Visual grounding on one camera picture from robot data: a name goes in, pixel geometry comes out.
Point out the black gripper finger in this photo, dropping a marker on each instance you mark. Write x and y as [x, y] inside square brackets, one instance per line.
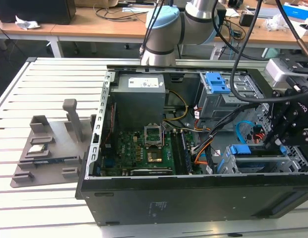
[280, 96]
[285, 126]

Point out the hard disk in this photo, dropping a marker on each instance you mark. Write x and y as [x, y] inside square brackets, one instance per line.
[240, 149]

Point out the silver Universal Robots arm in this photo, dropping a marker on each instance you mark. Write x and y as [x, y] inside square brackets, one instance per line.
[163, 29]

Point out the grey metal disk bay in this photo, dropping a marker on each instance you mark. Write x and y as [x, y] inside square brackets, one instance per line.
[230, 162]

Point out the teal bin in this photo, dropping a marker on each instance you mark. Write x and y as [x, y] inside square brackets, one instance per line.
[272, 54]

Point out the grey metal drive cage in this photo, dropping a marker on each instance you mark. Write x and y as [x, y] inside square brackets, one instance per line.
[218, 106]

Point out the blue drive latch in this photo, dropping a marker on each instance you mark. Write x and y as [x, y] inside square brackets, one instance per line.
[215, 84]

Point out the clear plastic bags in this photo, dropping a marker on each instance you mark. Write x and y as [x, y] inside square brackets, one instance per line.
[272, 23]

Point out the white power strip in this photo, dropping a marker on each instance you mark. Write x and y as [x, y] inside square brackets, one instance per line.
[216, 53]

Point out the black pen cup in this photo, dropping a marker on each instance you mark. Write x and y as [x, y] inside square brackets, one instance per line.
[245, 19]

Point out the blue cardboard box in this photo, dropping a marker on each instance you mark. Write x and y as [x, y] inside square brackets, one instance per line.
[298, 11]

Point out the black open PC case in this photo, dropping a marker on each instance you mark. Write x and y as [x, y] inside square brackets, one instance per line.
[193, 198]

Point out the CPU socket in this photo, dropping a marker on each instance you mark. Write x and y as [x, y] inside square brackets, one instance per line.
[154, 156]

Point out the black graphics card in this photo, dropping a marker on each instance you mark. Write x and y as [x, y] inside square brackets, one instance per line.
[148, 171]

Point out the grey power supply unit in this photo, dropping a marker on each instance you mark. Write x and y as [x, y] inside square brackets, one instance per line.
[136, 104]

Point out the green motherboard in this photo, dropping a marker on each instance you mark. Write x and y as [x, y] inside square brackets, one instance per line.
[129, 148]

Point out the wooden desk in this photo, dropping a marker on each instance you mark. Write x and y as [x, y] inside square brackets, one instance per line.
[77, 29]

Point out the grey parts rack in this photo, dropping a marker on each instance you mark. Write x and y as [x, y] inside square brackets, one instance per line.
[59, 148]

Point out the silver CPU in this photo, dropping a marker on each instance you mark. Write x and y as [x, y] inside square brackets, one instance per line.
[37, 148]

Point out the large black box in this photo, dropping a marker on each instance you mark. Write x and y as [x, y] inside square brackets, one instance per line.
[32, 10]

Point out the crumpled white paper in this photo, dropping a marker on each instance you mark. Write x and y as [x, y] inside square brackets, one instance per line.
[26, 23]

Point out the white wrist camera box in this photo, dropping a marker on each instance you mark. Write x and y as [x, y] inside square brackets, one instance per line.
[277, 72]

